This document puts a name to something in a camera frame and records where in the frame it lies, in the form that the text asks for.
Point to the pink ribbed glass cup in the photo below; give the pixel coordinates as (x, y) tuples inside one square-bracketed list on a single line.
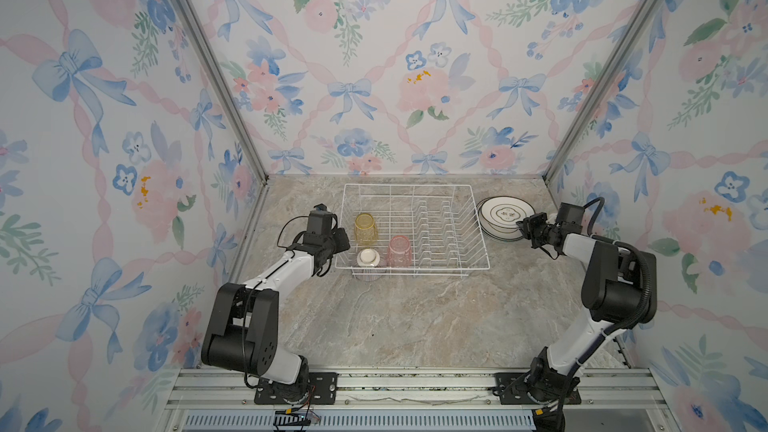
[(400, 253)]

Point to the right aluminium corner post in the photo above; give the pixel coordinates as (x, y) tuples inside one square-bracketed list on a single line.
[(624, 47)]

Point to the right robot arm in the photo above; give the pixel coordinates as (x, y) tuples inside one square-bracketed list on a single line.
[(619, 291)]

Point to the yellow ribbed glass cup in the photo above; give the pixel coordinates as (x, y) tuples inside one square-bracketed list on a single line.
[(365, 230)]

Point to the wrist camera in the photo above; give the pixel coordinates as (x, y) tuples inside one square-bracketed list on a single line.
[(321, 222), (570, 216)]

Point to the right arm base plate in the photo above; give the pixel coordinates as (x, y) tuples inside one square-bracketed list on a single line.
[(515, 388)]

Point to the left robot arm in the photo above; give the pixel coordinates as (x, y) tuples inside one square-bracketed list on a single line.
[(242, 332)]

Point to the left aluminium corner post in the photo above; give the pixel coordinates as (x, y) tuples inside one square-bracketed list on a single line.
[(205, 53)]

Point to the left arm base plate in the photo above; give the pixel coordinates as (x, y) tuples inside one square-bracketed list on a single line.
[(295, 388)]

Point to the white wire dish rack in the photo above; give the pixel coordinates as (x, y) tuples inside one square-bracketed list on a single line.
[(441, 221)]

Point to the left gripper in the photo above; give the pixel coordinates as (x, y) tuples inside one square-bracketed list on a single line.
[(343, 243)]

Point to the white front plate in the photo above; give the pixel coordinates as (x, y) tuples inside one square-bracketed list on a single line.
[(499, 217)]

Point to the aluminium corner post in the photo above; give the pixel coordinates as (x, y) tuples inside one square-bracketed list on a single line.
[(205, 53), (624, 47)]

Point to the aluminium mounting rail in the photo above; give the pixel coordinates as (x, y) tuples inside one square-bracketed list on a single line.
[(412, 399)]

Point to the small white ceramic bowl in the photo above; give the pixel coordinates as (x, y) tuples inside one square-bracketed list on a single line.
[(368, 259)]

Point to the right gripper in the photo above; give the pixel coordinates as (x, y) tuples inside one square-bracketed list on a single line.
[(527, 225)]

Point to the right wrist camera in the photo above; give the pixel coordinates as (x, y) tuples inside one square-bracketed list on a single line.
[(570, 216)]

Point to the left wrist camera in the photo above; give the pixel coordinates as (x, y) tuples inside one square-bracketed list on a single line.
[(321, 222)]

